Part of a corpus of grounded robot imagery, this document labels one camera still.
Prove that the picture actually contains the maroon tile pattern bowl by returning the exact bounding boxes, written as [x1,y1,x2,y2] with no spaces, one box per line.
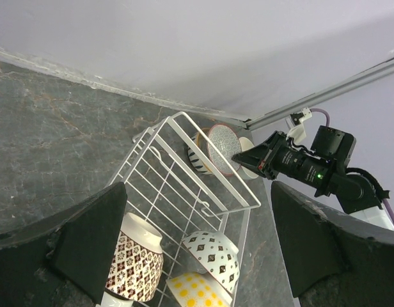
[99,212,164,306]

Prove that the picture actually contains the white bowl teal leaf pattern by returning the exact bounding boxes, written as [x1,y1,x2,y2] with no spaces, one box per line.
[187,132,212,175]

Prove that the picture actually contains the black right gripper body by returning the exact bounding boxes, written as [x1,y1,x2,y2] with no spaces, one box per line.
[257,125,357,197]

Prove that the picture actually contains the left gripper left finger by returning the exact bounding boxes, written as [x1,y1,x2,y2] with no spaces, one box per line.
[0,182,127,306]

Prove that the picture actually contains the white wire dish rack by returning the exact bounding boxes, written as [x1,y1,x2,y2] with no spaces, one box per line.
[110,112,261,306]

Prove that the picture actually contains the white bowl dark diamond pattern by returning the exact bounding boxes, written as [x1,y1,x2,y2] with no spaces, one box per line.
[181,230,240,294]

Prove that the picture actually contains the plain white ribbed bowl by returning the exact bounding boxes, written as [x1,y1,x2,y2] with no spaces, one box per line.
[238,137,258,180]

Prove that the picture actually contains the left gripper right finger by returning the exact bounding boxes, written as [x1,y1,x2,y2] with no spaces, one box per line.
[271,181,394,306]

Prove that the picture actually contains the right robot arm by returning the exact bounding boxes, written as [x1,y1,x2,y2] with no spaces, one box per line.
[232,125,394,230]

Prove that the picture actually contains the yellow sun pattern bowl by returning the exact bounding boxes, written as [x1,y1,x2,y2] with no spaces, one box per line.
[166,272,232,307]

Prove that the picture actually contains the grey dotted bowl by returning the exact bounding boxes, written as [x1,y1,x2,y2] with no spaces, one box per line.
[207,124,242,176]

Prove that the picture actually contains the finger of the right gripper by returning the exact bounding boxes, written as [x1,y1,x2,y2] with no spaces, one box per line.
[232,132,277,176]

